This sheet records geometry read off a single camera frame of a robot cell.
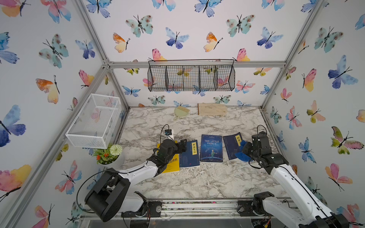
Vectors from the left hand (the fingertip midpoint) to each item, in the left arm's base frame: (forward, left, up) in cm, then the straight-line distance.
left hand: (183, 139), depth 86 cm
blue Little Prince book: (0, -18, -12) cm, 22 cm away
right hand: (-6, -36, +2) cm, 37 cm away
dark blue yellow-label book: (-6, -4, -12) cm, 14 cm away
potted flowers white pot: (-11, +39, +1) cm, 40 cm away
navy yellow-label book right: (+4, -33, -13) cm, 36 cm away
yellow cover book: (-10, +7, -12) cm, 17 cm away
